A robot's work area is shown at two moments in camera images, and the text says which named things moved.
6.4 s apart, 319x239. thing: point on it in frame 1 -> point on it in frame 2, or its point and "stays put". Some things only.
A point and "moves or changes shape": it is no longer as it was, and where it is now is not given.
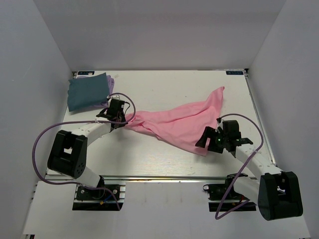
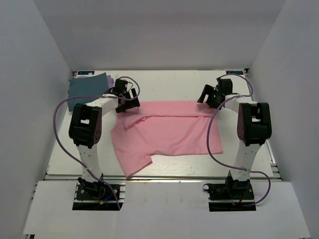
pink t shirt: [182, 126] moves or changes shape
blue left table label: [85, 72] stays put
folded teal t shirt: [87, 91] stays put
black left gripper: [124, 118] -> [132, 103]
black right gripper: [208, 132] -> [209, 90]
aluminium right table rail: [259, 117] stays put
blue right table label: [229, 72] stays put
